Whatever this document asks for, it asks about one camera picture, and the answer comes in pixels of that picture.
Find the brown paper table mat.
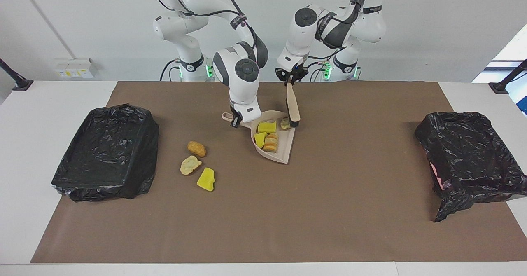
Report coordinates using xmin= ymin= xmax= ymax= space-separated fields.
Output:
xmin=31 ymin=81 xmax=527 ymax=264

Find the bright window opening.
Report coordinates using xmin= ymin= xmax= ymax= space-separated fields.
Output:
xmin=471 ymin=23 xmax=527 ymax=116

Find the black clamp stand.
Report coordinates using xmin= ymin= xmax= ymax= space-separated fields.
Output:
xmin=0 ymin=58 xmax=34 ymax=92
xmin=489 ymin=59 xmax=527 ymax=94

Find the white wall socket box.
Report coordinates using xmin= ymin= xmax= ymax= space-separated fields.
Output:
xmin=55 ymin=58 xmax=96 ymax=79

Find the black base cable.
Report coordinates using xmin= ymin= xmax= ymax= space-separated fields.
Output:
xmin=160 ymin=60 xmax=182 ymax=82
xmin=309 ymin=61 xmax=330 ymax=82

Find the beige plastic dustpan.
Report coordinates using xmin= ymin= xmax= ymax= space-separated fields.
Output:
xmin=222 ymin=110 xmax=296 ymax=164

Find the beige hand brush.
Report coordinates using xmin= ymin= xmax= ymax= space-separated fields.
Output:
xmin=285 ymin=82 xmax=301 ymax=128

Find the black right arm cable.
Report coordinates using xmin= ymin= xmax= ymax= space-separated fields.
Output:
xmin=146 ymin=0 xmax=258 ymax=62

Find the flat tray in black bag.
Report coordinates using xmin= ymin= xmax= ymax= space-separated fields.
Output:
xmin=51 ymin=104 xmax=160 ymax=203

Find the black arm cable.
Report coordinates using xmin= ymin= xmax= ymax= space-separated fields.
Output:
xmin=307 ymin=0 xmax=373 ymax=68
xmin=146 ymin=0 xmax=258 ymax=62

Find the pink bin in black bag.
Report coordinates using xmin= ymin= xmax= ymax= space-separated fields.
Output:
xmin=414 ymin=111 xmax=527 ymax=223

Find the pale round cracker piece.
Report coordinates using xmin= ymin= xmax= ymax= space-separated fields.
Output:
xmin=180 ymin=155 xmax=203 ymax=175

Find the small croissant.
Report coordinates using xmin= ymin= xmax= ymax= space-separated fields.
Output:
xmin=263 ymin=133 xmax=280 ymax=152

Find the brown nugget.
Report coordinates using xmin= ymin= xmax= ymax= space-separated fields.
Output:
xmin=187 ymin=141 xmax=207 ymax=158

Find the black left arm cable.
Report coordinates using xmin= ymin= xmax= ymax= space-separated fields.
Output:
xmin=307 ymin=0 xmax=373 ymax=68

